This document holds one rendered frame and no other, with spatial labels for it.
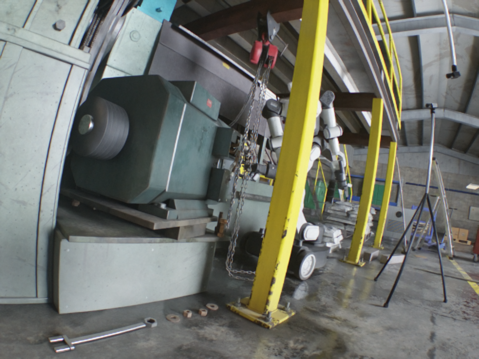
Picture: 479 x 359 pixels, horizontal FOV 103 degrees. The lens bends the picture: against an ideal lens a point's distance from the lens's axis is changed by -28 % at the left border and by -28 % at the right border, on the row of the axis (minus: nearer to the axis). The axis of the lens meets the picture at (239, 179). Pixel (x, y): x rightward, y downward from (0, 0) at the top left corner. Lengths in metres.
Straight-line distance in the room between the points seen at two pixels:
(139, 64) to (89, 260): 1.19
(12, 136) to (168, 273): 0.76
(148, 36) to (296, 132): 1.13
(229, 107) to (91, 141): 1.45
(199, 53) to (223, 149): 1.01
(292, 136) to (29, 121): 0.96
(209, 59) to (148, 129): 1.26
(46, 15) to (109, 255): 0.84
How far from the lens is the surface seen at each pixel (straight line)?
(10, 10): 1.02
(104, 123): 0.85
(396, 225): 6.02
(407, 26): 7.36
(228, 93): 2.14
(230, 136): 1.16
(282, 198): 1.07
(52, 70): 0.92
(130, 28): 1.74
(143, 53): 1.74
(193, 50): 1.97
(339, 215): 4.87
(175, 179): 0.96
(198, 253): 1.18
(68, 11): 1.04
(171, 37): 1.86
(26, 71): 0.90
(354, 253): 2.71
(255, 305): 1.18
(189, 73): 1.88
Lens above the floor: 0.52
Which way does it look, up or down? 2 degrees up
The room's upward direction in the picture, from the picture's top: 11 degrees clockwise
